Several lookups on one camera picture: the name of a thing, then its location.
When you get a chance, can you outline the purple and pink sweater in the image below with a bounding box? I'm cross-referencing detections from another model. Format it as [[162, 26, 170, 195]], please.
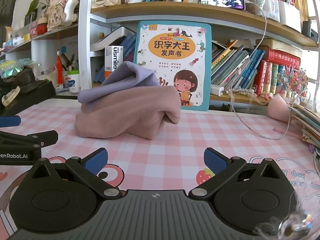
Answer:
[[74, 61, 181, 140]]

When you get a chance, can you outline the red tassel ornament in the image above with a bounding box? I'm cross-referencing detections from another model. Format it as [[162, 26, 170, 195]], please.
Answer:
[[56, 50, 64, 85]]

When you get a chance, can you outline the pink checkered table mat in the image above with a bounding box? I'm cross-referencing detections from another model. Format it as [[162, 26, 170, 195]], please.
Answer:
[[9, 100, 319, 239]]

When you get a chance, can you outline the pink plush item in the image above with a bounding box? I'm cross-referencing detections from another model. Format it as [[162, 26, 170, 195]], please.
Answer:
[[267, 94, 291, 123]]

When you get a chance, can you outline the stack of books right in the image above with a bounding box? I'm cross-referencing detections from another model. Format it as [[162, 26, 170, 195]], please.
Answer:
[[289, 105, 320, 149]]

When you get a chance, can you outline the white power adapter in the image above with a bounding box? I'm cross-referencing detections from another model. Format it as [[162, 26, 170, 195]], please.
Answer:
[[210, 85, 224, 96]]

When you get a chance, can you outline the usmile white orange box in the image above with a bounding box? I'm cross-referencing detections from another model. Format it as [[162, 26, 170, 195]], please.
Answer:
[[104, 46, 123, 78]]

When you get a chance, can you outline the red thick dictionary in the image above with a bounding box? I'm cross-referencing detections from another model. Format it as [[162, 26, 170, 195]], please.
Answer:
[[258, 46, 300, 69]]

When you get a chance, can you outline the children's sound book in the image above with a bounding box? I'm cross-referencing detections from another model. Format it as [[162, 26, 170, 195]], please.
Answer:
[[133, 20, 212, 111]]

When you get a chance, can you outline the white wooden bookshelf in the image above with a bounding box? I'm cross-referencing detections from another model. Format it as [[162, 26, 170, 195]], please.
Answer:
[[1, 0, 319, 89]]

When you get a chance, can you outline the cream woven strap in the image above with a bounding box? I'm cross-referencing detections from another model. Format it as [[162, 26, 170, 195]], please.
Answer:
[[1, 86, 21, 107]]

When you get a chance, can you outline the white charging cable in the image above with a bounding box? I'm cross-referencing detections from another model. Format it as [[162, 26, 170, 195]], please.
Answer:
[[229, 0, 312, 140]]

